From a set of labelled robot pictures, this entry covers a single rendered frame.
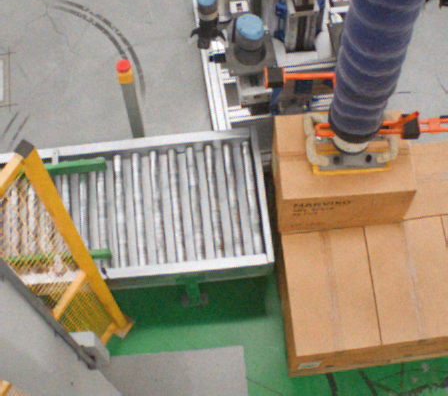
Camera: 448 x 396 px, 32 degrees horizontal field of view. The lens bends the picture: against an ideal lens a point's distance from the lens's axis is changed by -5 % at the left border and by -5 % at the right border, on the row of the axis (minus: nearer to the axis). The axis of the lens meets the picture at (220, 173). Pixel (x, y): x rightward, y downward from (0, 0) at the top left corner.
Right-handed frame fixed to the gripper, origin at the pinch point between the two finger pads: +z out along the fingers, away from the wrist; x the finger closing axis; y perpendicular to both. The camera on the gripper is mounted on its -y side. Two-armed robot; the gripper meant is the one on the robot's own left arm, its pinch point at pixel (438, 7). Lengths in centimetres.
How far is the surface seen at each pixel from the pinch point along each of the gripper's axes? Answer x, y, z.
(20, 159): -157, 73, -58
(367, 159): -36, 44, 42
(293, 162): -65, 34, 58
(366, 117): -42, 44, 4
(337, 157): -48, 41, 42
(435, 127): -5, 38, 33
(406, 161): -14, 41, 58
